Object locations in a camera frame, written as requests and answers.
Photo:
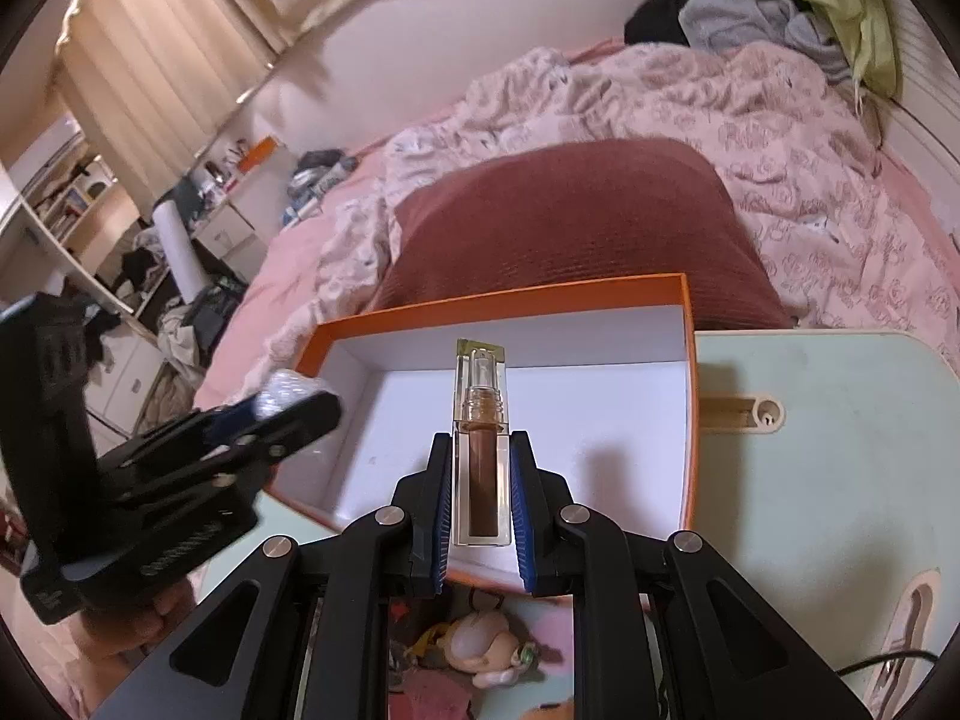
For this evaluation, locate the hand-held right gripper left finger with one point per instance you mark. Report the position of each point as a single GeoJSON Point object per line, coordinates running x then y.
{"type": "Point", "coordinates": [442, 514]}

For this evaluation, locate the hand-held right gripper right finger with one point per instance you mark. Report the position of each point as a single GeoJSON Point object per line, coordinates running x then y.
{"type": "Point", "coordinates": [525, 514]}

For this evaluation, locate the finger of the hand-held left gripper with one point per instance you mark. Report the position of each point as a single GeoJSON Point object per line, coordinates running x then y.
{"type": "Point", "coordinates": [300, 427]}
{"type": "Point", "coordinates": [229, 416]}

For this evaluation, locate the silver glittery trinket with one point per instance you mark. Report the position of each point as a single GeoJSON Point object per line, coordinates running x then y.
{"type": "Point", "coordinates": [291, 387]}

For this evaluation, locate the brown lip gloss tube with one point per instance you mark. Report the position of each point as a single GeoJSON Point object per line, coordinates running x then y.
{"type": "Point", "coordinates": [480, 495]}

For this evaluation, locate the orange cardboard box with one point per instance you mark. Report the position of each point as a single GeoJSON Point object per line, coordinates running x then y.
{"type": "Point", "coordinates": [585, 405]}

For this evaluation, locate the person's left hand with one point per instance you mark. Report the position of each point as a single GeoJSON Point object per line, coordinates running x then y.
{"type": "Point", "coordinates": [131, 630]}

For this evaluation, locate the pile of clothes on floor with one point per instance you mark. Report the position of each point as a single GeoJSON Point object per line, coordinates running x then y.
{"type": "Point", "coordinates": [202, 319]}

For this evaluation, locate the small cream doll figurine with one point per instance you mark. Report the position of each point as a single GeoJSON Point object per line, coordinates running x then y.
{"type": "Point", "coordinates": [480, 645]}

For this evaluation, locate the pink bedsheet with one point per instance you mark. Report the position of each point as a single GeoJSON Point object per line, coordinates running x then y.
{"type": "Point", "coordinates": [277, 277]}

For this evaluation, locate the white paper roll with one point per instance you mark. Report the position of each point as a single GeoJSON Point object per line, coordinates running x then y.
{"type": "Point", "coordinates": [178, 247]}

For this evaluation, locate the white cabinet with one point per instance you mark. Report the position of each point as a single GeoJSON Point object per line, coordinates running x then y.
{"type": "Point", "coordinates": [225, 232]}

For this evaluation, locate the pile of clothes on bed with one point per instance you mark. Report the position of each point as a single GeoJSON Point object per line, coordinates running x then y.
{"type": "Point", "coordinates": [319, 180]}

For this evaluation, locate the small orange box on cabinet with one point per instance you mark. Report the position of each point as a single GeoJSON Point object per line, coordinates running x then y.
{"type": "Point", "coordinates": [260, 151]}

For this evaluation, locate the maroon pillow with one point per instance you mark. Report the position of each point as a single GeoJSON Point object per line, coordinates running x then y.
{"type": "Point", "coordinates": [570, 225]}

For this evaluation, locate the beige curtain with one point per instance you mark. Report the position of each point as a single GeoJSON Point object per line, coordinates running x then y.
{"type": "Point", "coordinates": [150, 37]}

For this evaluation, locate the pink floral quilt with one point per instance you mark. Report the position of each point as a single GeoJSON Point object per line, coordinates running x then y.
{"type": "Point", "coordinates": [675, 97]}

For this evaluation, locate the black clothes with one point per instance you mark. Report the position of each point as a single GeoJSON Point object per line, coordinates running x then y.
{"type": "Point", "coordinates": [652, 15]}

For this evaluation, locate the grey clothes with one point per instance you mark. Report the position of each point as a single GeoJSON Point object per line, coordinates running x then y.
{"type": "Point", "coordinates": [750, 15]}

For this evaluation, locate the white slatted headboard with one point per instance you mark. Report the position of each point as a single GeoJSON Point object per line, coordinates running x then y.
{"type": "Point", "coordinates": [930, 105]}

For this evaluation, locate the green cloth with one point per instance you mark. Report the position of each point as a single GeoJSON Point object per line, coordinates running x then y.
{"type": "Point", "coordinates": [855, 7]}

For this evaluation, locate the wooden wall shelf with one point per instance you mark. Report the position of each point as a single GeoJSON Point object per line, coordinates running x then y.
{"type": "Point", "coordinates": [67, 202]}

